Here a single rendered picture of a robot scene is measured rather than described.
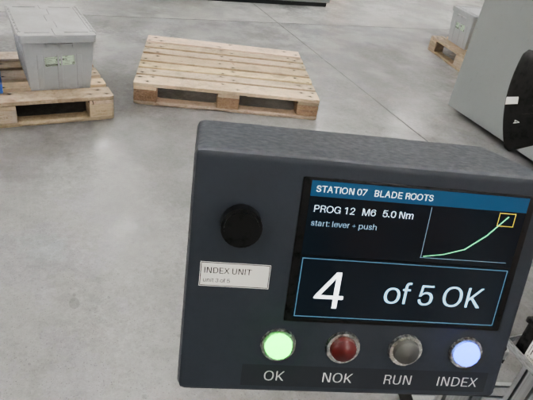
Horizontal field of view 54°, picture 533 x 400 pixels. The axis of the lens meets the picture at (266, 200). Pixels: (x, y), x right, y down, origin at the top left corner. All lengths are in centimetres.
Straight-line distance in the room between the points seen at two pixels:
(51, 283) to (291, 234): 179
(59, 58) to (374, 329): 292
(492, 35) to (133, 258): 285
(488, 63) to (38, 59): 287
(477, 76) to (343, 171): 373
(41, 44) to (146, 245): 139
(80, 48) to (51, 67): 20
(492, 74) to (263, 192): 366
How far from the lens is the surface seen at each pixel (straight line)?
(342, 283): 39
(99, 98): 321
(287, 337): 40
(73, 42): 318
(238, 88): 349
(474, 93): 408
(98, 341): 190
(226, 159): 35
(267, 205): 36
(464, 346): 45
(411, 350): 43
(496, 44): 397
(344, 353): 41
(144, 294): 204
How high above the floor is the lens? 142
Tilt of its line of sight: 33 degrees down
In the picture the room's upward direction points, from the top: 10 degrees clockwise
